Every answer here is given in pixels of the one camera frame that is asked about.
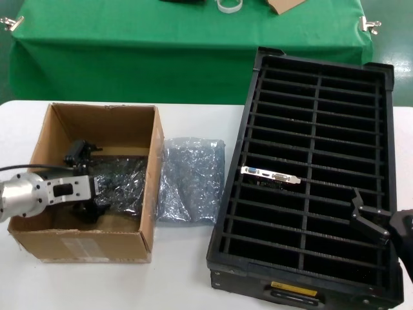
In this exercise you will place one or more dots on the graphics card with silver bracket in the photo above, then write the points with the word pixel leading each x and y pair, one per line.
pixel 284 177

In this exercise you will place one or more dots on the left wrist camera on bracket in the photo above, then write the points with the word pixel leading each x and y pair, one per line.
pixel 71 190

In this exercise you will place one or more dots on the green tablecloth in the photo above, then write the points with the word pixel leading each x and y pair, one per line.
pixel 145 48

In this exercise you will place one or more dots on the black slotted storage container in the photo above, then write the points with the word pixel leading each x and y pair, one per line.
pixel 290 145

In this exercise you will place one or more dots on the small flat cardboard box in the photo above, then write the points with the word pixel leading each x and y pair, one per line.
pixel 285 6

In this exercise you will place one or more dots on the large open cardboard box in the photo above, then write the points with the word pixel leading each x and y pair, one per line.
pixel 96 245

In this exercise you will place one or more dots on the silver binder clip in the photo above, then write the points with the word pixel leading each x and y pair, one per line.
pixel 13 23
pixel 366 24

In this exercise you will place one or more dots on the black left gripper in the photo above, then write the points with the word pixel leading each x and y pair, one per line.
pixel 61 174

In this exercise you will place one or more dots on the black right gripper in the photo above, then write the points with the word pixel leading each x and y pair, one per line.
pixel 403 232

